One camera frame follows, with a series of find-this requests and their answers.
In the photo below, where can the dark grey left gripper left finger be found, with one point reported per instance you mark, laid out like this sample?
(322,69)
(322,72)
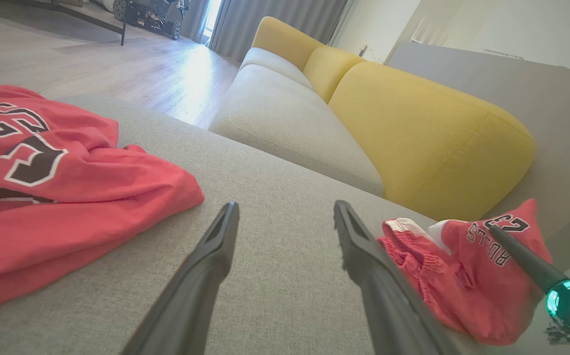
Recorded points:
(191,296)

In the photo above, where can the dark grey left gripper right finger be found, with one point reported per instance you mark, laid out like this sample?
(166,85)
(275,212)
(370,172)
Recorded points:
(388,305)

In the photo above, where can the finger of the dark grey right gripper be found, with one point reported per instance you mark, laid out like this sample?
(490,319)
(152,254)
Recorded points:
(526,259)

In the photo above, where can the red shorts white trim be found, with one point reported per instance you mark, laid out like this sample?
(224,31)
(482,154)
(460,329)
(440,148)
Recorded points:
(462,286)

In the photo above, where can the red jersey shirt white sleeves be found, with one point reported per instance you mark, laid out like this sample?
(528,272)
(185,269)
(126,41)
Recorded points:
(92,197)

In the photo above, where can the large grey sofa ottoman cushion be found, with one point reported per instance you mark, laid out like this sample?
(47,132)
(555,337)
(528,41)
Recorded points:
(275,276)

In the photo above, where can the large yellow sofa back cushion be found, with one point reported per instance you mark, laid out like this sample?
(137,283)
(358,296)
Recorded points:
(427,143)

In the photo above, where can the grey sofa seat cushion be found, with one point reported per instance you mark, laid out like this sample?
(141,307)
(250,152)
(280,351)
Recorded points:
(272,64)
(284,123)

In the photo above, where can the wheeled robot with red cap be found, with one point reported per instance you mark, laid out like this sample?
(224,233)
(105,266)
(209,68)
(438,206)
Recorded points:
(193,17)

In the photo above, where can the black wheeled robot cart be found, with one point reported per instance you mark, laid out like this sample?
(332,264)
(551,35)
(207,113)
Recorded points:
(151,17)

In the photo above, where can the grey window curtain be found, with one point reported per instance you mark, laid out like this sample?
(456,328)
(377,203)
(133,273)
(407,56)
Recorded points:
(275,24)

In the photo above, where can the grey table black metal frame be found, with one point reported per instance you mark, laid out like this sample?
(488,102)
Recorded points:
(92,22)

